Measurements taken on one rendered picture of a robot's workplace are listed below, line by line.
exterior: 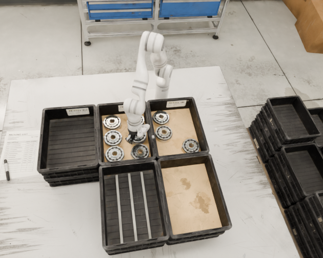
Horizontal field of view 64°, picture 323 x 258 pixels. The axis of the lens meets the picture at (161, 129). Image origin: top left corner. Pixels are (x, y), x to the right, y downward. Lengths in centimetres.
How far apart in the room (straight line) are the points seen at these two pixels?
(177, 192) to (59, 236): 65
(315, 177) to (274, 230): 82
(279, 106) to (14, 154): 205
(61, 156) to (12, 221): 41
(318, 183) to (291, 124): 50
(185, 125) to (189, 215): 55
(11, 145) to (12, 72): 158
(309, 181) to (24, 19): 367
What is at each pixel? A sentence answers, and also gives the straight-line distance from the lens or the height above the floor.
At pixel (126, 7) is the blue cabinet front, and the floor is 46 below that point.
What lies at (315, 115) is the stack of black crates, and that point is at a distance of 290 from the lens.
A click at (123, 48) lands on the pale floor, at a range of 335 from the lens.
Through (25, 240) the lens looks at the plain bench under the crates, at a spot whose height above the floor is 70.
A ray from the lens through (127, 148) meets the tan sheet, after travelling 151.
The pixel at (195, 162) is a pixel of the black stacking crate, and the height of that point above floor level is 86.
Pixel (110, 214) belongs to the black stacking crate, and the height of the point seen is 83.
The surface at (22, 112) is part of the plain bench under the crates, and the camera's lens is 195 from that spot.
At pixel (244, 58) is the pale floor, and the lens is 354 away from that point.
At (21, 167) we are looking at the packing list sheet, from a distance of 173.
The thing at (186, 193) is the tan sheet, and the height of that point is 83.
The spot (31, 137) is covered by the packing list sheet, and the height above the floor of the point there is 70.
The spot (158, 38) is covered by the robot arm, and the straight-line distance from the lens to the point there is 124.
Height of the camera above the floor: 216
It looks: 57 degrees down
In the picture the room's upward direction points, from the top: 9 degrees clockwise
